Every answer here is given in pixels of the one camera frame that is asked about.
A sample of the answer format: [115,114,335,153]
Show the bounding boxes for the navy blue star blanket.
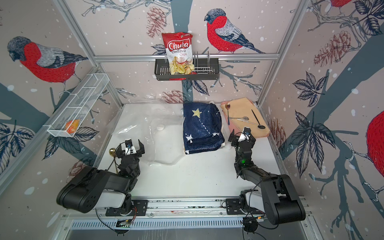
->
[183,103,225,155]

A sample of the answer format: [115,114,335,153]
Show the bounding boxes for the clear plastic vacuum bag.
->
[107,100,185,166]

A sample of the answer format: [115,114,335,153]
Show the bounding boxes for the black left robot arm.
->
[56,139,145,215]

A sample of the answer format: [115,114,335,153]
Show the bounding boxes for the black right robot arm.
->
[228,127,306,225]

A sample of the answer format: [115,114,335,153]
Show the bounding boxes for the white vacuum bag valve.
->
[157,124,165,131]

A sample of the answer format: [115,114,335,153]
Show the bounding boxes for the red cassava chips bag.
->
[162,32,195,75]

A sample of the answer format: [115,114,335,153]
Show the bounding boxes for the black spoon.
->
[251,109,266,130]

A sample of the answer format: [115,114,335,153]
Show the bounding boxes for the gold spoon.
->
[107,148,119,174]

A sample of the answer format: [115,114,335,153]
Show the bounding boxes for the silver spoon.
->
[230,116,249,121]

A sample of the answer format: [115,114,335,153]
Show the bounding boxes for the rainbow metallic spoon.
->
[225,103,231,125]

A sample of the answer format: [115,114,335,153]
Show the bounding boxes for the orange item in basket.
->
[65,120,80,135]

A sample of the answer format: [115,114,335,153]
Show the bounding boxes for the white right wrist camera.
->
[238,127,252,142]

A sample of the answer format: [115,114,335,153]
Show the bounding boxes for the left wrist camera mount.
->
[125,139,136,156]

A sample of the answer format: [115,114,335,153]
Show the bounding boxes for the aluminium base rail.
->
[134,197,229,219]

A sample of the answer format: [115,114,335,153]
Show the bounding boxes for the white wire mesh basket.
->
[47,73,110,138]

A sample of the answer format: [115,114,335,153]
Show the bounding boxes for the dark grey wall rack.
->
[155,54,220,81]

